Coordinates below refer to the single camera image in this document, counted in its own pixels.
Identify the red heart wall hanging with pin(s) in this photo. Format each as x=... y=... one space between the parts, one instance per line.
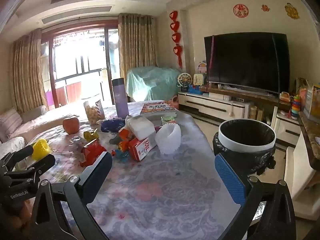
x=175 y=26

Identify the red snack packet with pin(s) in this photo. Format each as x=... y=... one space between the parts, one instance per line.
x=141 y=148

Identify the striped cushion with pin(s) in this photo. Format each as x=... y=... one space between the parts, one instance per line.
x=10 y=122

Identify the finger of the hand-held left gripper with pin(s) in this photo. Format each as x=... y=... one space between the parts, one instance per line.
x=17 y=156
x=37 y=166

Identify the toy ferris wheel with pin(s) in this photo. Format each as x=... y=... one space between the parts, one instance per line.
x=185 y=81

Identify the red apple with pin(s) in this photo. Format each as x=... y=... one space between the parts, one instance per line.
x=71 y=125

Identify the white television cabinet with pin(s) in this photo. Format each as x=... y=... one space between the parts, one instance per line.
x=205 y=102

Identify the red crinkled packet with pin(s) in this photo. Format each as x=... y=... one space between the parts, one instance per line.
x=92 y=153

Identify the blue plastic toy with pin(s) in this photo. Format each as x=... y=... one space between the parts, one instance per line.
x=193 y=89

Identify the rainbow stacking rings toy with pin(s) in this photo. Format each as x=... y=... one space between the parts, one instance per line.
x=296 y=107

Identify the gold and red wall decoration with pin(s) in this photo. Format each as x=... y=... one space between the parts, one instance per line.
x=292 y=11

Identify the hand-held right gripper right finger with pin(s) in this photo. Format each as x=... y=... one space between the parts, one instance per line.
x=230 y=182

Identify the purple thermos bottle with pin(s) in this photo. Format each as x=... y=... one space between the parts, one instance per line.
x=120 y=97

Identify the colourful picture book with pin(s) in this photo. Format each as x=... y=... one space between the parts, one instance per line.
x=157 y=107

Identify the pink house cutout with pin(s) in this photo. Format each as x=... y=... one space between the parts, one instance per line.
x=202 y=67

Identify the floral tablecloth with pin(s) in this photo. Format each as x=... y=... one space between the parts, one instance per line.
x=155 y=192

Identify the person's left hand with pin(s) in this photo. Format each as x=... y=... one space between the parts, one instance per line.
x=21 y=216

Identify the green white carton box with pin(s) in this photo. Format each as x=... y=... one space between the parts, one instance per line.
x=168 y=118

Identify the clear snack bag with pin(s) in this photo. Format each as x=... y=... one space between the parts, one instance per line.
x=92 y=113

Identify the orange snack packet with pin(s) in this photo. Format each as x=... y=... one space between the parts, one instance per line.
x=123 y=135

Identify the blue printed wrapper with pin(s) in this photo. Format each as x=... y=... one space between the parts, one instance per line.
x=120 y=153

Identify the small red paper decoration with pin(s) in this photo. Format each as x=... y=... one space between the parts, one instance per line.
x=265 y=8

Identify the white bin with black liner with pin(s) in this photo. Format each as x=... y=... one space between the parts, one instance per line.
x=246 y=145

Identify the crumpled silver wrapper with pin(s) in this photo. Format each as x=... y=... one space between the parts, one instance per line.
x=76 y=142

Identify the black flat television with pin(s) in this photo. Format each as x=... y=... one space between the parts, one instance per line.
x=245 y=60

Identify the beige patterned curtain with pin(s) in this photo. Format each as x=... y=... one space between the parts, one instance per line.
x=137 y=42
x=27 y=72

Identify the sliding glass door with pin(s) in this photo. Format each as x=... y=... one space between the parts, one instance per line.
x=75 y=62

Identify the yellow plastic toy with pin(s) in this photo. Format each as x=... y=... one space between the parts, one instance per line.
x=41 y=149

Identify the dark blue cloth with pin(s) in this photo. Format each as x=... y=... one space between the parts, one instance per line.
x=112 y=125

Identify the beige sofa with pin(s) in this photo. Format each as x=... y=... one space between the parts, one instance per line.
x=32 y=127

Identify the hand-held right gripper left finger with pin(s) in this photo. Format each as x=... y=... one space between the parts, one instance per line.
x=97 y=177

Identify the marble counter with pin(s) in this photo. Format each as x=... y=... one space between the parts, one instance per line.
x=311 y=135

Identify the white foam fruit net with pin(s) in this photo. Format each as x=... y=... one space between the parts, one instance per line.
x=170 y=140

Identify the white tissue pack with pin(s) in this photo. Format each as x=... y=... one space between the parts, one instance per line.
x=141 y=128

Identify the teal covered armchair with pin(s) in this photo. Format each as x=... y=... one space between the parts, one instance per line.
x=152 y=82

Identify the round red paper decoration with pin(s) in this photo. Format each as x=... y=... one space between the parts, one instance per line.
x=240 y=11

